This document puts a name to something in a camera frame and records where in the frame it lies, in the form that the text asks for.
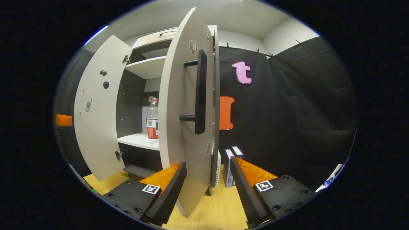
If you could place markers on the white blue plastic bag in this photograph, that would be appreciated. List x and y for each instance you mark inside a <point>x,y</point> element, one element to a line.
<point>329,179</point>

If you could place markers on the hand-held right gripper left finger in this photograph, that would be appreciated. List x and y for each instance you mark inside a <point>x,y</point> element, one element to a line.
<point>167,198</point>

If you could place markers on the white cabinet door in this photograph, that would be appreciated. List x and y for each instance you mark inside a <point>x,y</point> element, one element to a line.
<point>179,95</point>

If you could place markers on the white cabinet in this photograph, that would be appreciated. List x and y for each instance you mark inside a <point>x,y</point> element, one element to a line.
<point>147,67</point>

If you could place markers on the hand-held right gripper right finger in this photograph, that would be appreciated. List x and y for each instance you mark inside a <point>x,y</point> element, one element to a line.
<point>247,198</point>

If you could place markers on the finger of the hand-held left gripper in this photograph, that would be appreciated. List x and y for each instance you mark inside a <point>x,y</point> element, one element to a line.
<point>64,120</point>

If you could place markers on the black backdrop cloth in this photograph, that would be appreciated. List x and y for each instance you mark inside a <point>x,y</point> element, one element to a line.
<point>287,111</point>

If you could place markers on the white book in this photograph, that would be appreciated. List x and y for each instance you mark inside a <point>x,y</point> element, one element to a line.
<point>218,169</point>

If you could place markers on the grey blue book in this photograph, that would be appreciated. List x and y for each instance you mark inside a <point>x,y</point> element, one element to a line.
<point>227,169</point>

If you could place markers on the clear water bottle red label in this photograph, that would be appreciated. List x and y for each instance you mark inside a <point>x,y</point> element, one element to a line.
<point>152,127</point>

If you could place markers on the white cabinet door cat stickers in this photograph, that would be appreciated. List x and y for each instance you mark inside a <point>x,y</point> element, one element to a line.
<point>96,134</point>

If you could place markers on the dark navy book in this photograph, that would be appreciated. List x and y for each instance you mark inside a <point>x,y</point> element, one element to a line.
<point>238,150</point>

